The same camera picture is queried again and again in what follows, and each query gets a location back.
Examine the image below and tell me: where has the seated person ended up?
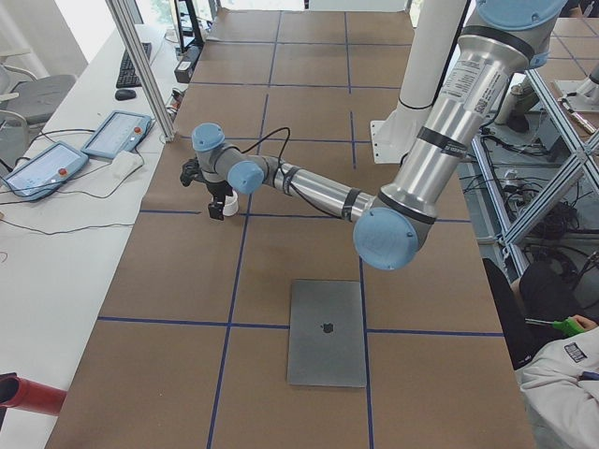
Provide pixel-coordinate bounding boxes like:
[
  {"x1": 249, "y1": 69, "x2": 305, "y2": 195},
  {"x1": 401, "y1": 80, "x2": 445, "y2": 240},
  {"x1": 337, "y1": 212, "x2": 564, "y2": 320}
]
[{"x1": 483, "y1": 259, "x2": 598, "y2": 448}]

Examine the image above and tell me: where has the working silver robot arm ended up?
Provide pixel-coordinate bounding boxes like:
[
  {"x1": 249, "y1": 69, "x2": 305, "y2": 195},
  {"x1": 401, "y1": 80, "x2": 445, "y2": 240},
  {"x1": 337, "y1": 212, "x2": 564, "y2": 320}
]
[{"x1": 181, "y1": 1, "x2": 565, "y2": 270}]

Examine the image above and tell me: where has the near blue teach pendant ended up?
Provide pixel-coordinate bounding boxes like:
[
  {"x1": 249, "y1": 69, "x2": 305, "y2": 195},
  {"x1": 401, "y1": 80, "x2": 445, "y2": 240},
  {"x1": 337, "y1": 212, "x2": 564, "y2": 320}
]
[{"x1": 2, "y1": 141, "x2": 89, "y2": 201}]

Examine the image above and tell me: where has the white pedestal column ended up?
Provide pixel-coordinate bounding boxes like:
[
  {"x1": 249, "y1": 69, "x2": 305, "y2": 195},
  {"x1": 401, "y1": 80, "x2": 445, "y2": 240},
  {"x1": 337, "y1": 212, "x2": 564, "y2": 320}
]
[{"x1": 371, "y1": 0, "x2": 470, "y2": 164}]

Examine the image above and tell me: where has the black keyboard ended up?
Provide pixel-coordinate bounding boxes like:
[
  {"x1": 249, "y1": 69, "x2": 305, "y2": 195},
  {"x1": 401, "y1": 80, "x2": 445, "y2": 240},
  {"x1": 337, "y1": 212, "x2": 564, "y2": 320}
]
[{"x1": 115, "y1": 51, "x2": 141, "y2": 89}]

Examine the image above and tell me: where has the aluminium frame post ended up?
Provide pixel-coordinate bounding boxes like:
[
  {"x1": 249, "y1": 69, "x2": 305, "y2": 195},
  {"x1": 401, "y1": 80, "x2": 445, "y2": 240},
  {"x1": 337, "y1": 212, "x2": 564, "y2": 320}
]
[{"x1": 106, "y1": 0, "x2": 175, "y2": 142}]

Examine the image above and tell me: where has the far blue teach pendant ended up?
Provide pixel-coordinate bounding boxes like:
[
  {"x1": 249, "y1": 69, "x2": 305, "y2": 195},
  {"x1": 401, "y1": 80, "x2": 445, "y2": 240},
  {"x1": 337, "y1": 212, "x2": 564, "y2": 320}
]
[{"x1": 81, "y1": 110, "x2": 153, "y2": 160}]

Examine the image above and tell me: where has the red bottle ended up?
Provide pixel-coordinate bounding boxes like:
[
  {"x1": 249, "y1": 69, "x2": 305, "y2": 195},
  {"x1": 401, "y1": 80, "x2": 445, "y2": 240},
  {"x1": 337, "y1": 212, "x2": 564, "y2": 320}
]
[{"x1": 1, "y1": 373, "x2": 67, "y2": 416}]

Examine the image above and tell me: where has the blue teach pendant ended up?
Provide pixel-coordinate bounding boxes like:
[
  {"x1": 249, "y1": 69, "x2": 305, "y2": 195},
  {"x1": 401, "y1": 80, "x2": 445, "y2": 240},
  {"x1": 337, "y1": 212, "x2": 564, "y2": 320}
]
[
  {"x1": 81, "y1": 110, "x2": 153, "y2": 160},
  {"x1": 2, "y1": 141, "x2": 89, "y2": 201}
]

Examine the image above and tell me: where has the black computer mouse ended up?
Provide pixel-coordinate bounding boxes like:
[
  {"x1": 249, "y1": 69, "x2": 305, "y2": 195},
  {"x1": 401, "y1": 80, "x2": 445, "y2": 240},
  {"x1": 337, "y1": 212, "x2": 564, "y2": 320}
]
[{"x1": 114, "y1": 89, "x2": 137, "y2": 101}]

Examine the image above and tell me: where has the white mug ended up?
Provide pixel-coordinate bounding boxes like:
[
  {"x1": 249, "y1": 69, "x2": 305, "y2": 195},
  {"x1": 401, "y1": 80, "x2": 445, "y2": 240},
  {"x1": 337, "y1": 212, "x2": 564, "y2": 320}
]
[{"x1": 223, "y1": 191, "x2": 239, "y2": 217}]

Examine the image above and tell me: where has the grey office chair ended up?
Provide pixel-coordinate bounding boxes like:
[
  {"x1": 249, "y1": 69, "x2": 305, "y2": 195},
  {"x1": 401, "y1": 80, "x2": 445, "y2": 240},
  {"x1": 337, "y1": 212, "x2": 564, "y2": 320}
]
[{"x1": 1, "y1": 48, "x2": 77, "y2": 172}]

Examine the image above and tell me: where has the green handled tool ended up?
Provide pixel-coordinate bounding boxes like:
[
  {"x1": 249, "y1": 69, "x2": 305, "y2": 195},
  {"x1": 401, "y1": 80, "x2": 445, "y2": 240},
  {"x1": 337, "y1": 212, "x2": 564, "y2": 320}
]
[{"x1": 525, "y1": 316, "x2": 598, "y2": 341}]

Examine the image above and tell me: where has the black box device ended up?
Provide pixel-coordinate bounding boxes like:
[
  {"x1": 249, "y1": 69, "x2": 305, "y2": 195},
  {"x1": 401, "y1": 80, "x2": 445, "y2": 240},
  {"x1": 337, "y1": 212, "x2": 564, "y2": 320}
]
[{"x1": 174, "y1": 46, "x2": 202, "y2": 83}]

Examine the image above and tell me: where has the white cloth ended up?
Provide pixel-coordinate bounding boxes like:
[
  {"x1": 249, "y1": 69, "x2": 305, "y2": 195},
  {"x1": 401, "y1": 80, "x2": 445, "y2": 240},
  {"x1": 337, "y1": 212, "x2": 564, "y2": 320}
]
[{"x1": 110, "y1": 152, "x2": 143, "y2": 181}]

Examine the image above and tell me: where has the working arm black gripper body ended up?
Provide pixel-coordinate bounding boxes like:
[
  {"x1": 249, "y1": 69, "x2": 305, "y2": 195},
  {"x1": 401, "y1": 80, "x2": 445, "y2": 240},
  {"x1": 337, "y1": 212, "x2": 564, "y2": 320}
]
[{"x1": 206, "y1": 181, "x2": 233, "y2": 199}]

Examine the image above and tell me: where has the grey closed laptop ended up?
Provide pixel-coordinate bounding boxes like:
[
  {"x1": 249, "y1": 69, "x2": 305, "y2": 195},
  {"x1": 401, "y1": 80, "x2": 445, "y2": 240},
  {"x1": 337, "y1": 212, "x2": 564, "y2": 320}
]
[{"x1": 287, "y1": 280, "x2": 366, "y2": 388}]

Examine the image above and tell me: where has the working arm black cable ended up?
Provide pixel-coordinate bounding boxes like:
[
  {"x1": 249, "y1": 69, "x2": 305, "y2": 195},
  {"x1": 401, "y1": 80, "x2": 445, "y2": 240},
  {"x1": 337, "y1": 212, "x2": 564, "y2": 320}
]
[{"x1": 241, "y1": 126, "x2": 350, "y2": 219}]

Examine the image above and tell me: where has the brown paper table cover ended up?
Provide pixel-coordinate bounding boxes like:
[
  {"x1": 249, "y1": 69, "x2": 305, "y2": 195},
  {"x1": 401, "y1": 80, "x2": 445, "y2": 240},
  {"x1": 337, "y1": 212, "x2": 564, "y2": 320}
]
[{"x1": 48, "y1": 11, "x2": 533, "y2": 448}]

